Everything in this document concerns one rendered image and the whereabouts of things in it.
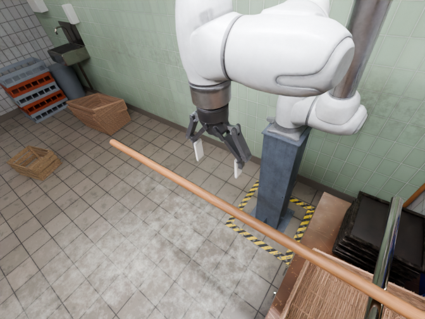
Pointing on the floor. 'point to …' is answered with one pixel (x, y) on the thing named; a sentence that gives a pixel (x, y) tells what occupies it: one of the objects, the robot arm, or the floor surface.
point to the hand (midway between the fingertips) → (217, 163)
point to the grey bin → (67, 81)
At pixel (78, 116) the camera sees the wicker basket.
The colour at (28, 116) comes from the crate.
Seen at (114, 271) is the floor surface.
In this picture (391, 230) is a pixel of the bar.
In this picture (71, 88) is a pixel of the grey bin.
